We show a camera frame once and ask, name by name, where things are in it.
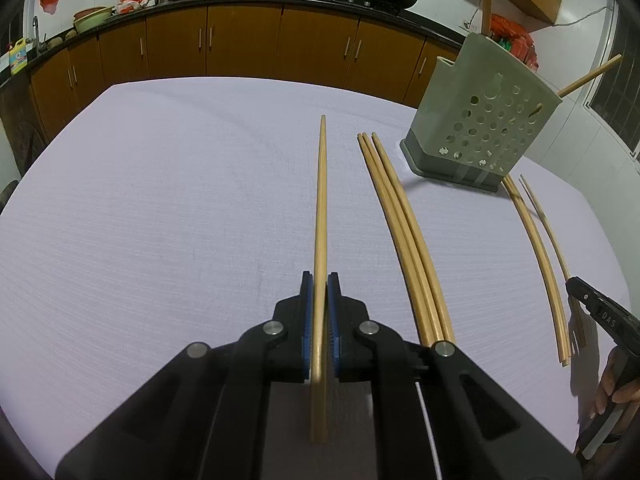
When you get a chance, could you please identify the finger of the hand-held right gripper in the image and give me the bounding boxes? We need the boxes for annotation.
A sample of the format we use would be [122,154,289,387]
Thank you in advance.
[566,277,640,357]

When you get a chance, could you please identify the metal faucet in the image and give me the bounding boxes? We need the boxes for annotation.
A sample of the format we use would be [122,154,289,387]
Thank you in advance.
[31,16,48,56]

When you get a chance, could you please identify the pink plastic basin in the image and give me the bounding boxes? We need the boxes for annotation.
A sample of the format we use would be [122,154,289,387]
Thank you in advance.
[73,6,115,21]

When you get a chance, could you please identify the wooden kitchen base cabinets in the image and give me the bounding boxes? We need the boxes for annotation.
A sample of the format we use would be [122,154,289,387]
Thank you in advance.
[27,2,458,142]

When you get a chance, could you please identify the person's right hand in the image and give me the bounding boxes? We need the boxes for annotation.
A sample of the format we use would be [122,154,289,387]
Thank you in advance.
[589,349,632,422]

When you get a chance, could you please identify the window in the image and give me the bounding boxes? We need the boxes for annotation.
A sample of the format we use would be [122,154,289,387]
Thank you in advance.
[582,5,640,161]

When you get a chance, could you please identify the red packages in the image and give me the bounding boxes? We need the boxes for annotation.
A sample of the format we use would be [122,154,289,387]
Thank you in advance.
[487,14,541,72]

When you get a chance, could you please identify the grey perforated utensil holder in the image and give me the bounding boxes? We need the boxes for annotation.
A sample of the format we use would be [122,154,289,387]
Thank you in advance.
[400,32,563,192]

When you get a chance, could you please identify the green plastic basin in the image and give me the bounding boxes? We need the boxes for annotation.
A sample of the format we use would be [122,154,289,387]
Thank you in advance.
[75,14,114,36]

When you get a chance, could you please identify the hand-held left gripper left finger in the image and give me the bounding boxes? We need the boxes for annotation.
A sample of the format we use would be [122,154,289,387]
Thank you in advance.
[55,271,314,480]

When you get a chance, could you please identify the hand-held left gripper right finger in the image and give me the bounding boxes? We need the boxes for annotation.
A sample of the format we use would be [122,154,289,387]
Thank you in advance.
[328,272,583,480]

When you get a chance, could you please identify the yellow detergent bottle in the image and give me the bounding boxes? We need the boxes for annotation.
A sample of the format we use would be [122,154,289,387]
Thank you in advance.
[7,36,30,76]

